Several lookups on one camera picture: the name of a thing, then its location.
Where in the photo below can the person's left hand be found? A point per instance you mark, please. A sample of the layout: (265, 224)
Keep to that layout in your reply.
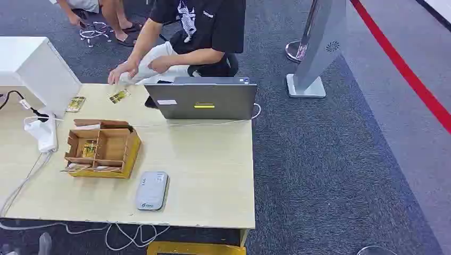
(160, 65)

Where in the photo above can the person's right hand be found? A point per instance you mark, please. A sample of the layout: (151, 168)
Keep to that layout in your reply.
(121, 72)

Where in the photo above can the yellow printed card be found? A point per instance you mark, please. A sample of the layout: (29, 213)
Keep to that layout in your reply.
(76, 104)
(89, 149)
(119, 96)

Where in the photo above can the black mouse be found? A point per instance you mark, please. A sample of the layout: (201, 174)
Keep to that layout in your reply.
(150, 102)

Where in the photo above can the grey laptop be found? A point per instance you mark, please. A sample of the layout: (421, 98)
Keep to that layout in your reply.
(201, 100)

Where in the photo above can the crouching person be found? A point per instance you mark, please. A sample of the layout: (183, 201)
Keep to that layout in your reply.
(109, 15)

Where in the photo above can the person in chair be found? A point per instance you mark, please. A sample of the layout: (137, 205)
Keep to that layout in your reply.
(208, 24)

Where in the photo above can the wooden card box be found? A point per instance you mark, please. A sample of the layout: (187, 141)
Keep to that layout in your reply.
(114, 148)

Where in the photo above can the white cabinet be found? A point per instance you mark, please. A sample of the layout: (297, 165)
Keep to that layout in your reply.
(38, 70)

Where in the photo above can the white power strip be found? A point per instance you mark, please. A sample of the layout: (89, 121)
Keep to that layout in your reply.
(44, 135)

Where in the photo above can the card with pale print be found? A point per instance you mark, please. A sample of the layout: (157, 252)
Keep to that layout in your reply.
(74, 168)

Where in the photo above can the pale wooden desk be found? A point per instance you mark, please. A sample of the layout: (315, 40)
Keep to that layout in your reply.
(197, 165)

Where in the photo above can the grey router device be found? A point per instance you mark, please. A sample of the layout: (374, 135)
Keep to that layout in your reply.
(152, 191)

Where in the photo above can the grey kiosk stand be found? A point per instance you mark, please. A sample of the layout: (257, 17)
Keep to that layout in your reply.
(317, 45)

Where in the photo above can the yellow crate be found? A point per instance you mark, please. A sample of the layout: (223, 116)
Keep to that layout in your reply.
(193, 248)

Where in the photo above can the chrome stanchion post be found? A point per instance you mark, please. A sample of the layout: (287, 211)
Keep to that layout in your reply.
(299, 45)

